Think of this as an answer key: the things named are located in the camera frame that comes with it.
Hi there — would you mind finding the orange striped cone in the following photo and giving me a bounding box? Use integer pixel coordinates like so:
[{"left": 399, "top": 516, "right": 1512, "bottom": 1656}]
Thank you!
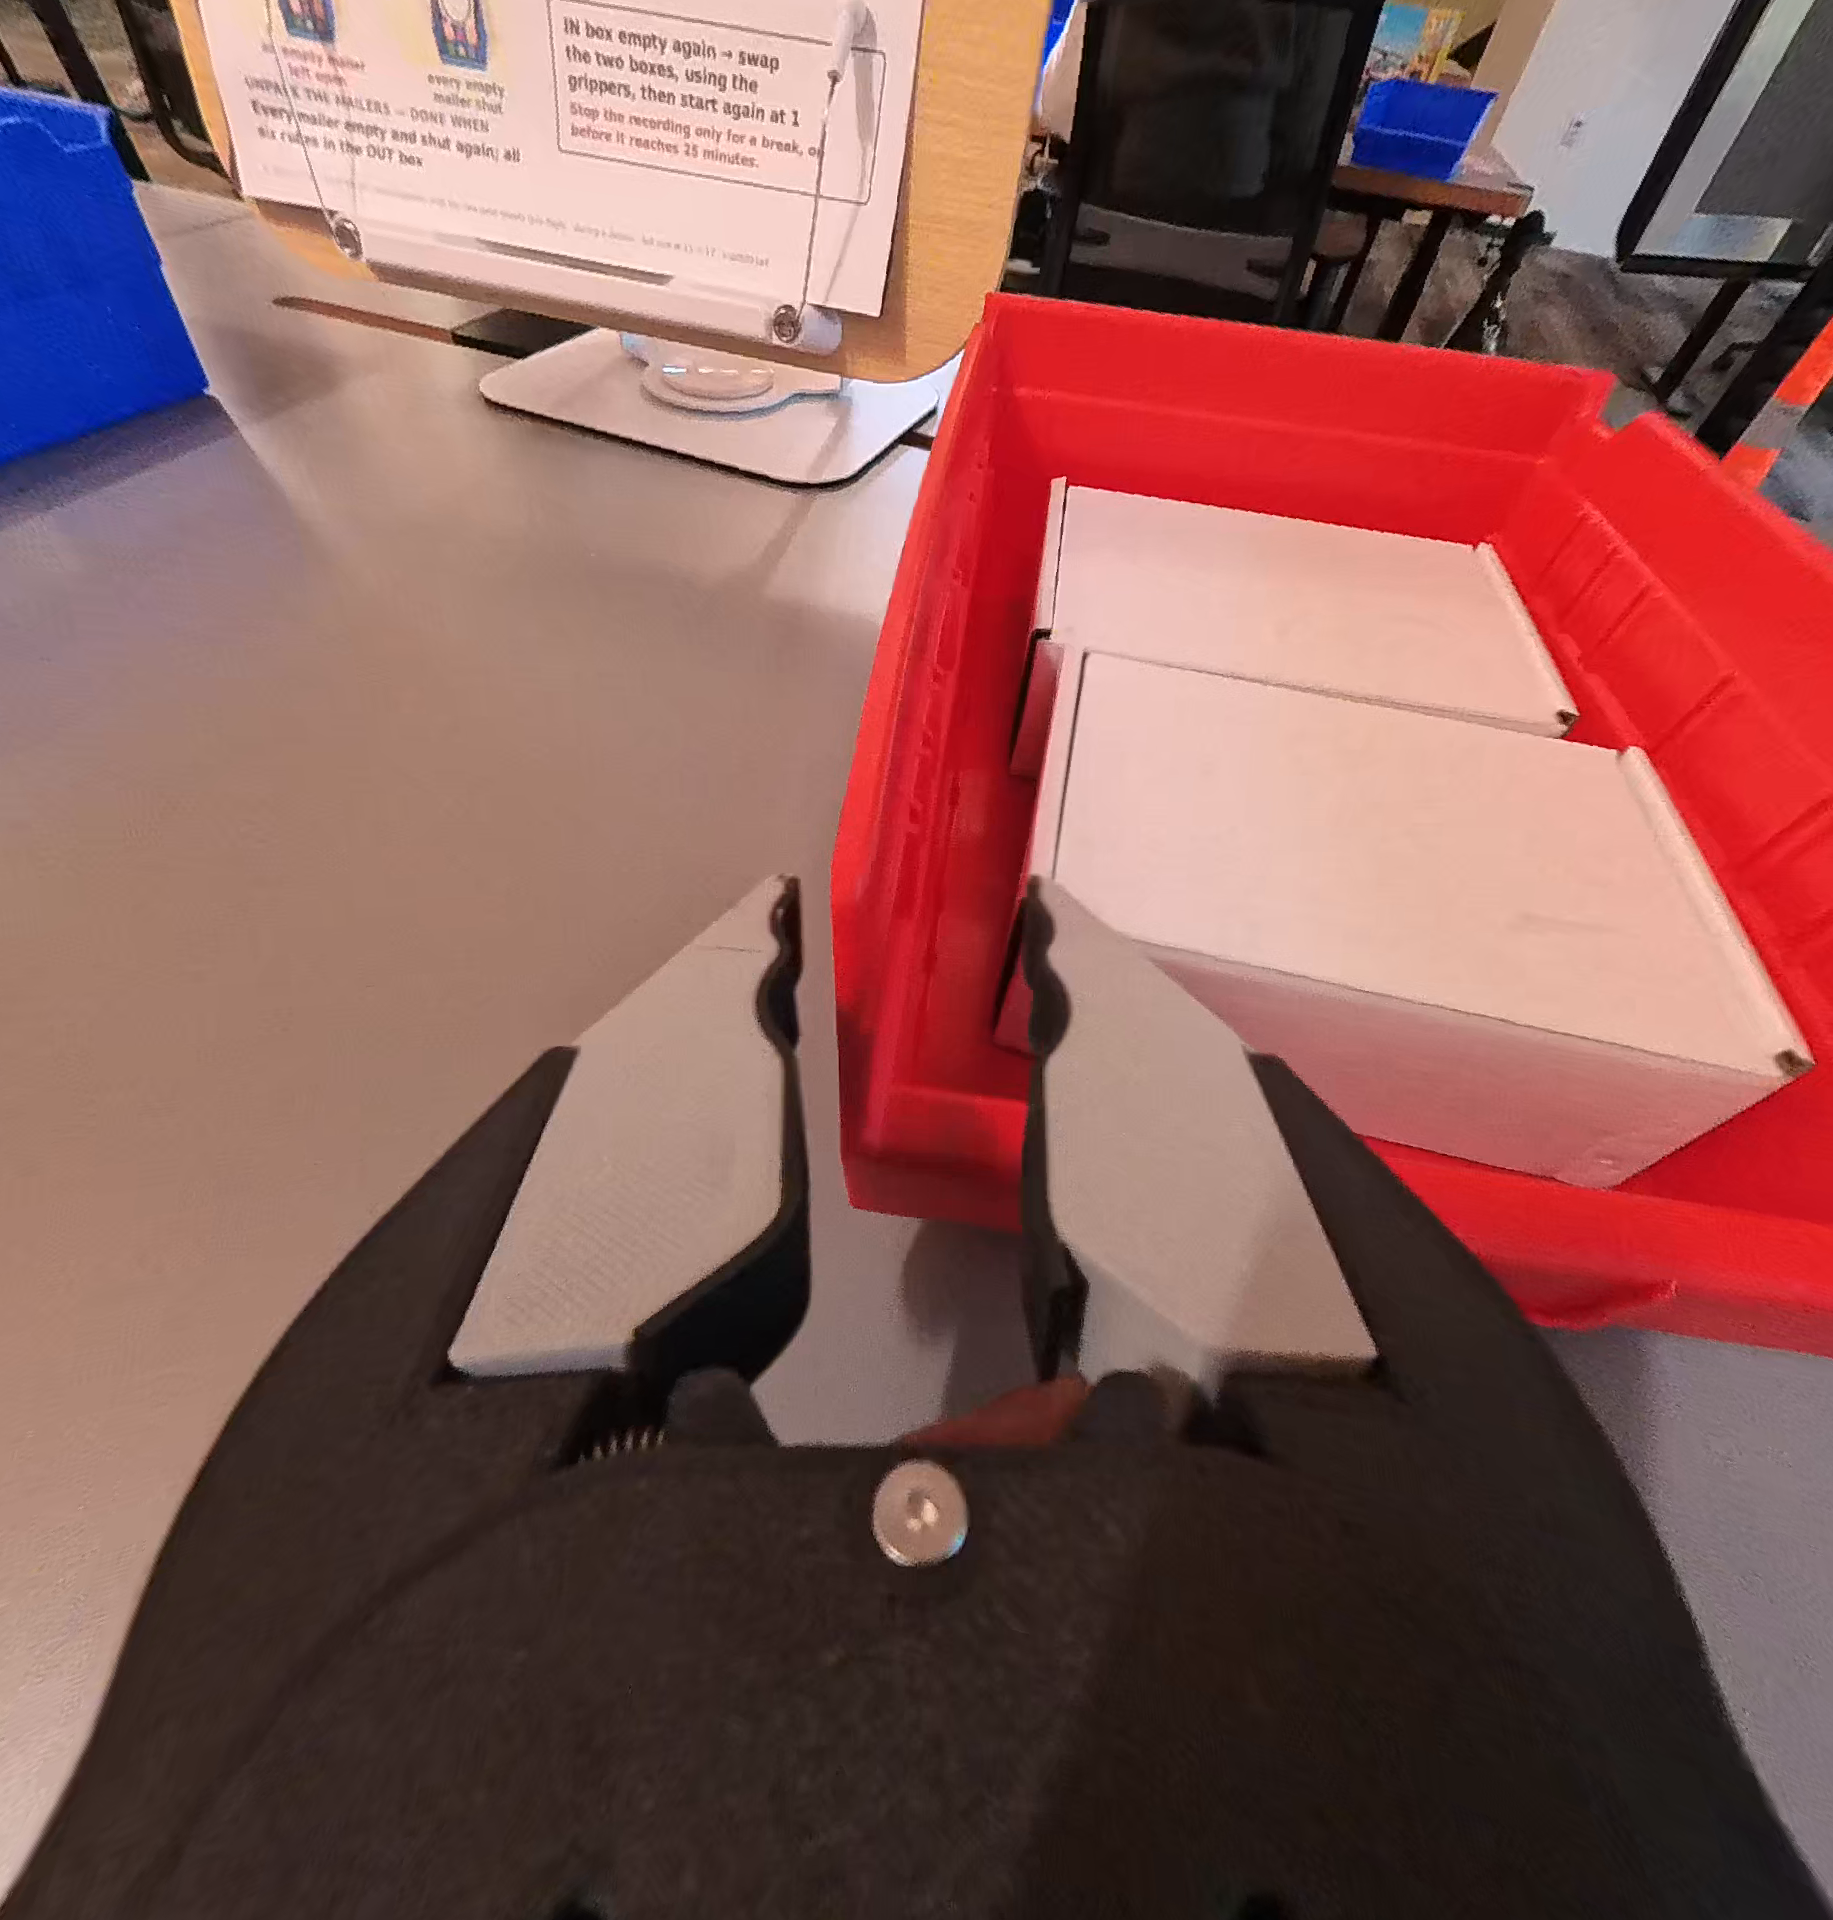
[{"left": 1722, "top": 304, "right": 1833, "bottom": 489}]

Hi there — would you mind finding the small blue bin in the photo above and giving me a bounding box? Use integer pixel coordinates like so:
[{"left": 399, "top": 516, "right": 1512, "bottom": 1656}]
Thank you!
[{"left": 1352, "top": 73, "right": 1499, "bottom": 182}]

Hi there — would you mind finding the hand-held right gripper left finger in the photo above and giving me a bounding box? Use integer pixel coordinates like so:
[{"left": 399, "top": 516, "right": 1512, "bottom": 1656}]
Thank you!
[{"left": 449, "top": 873, "right": 812, "bottom": 1392}]

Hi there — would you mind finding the framed monitor on stand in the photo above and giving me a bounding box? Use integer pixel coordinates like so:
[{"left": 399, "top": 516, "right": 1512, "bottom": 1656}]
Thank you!
[{"left": 1614, "top": 0, "right": 1833, "bottom": 281}]

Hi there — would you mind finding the red plastic bin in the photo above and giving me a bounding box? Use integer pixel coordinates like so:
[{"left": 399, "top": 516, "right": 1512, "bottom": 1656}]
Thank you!
[{"left": 829, "top": 292, "right": 1833, "bottom": 1367}]

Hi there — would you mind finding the wooden table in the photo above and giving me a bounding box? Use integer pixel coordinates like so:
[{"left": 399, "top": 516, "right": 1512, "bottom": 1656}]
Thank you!
[{"left": 1329, "top": 141, "right": 1540, "bottom": 354}]

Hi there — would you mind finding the blue plastic bin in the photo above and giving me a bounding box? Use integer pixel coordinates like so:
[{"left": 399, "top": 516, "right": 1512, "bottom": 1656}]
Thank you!
[{"left": 0, "top": 82, "right": 211, "bottom": 486}]

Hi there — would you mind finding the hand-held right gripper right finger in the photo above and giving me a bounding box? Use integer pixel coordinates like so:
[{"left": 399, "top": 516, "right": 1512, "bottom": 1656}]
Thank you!
[{"left": 1017, "top": 878, "right": 1377, "bottom": 1406}]

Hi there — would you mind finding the instruction sheet on stand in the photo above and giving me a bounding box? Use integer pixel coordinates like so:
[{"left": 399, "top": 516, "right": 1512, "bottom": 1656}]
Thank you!
[{"left": 166, "top": 0, "right": 1055, "bottom": 387}]

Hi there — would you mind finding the white cardboard mailer box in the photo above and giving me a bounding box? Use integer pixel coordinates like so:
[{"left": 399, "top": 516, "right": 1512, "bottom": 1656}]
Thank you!
[
  {"left": 1008, "top": 477, "right": 1581, "bottom": 779},
  {"left": 992, "top": 647, "right": 1816, "bottom": 1191}
]

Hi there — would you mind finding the printed instruction sheet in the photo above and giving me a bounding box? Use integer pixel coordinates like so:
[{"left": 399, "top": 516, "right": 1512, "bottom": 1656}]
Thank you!
[{"left": 195, "top": 0, "right": 927, "bottom": 322}]

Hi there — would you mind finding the metal wire sheet clip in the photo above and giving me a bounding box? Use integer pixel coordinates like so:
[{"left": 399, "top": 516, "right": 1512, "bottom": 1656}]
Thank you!
[
  {"left": 264, "top": 0, "right": 370, "bottom": 260},
  {"left": 765, "top": 0, "right": 876, "bottom": 350}
]

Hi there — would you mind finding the black office chair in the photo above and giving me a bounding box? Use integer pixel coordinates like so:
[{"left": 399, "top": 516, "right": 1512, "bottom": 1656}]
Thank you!
[{"left": 1034, "top": 0, "right": 1387, "bottom": 325}]

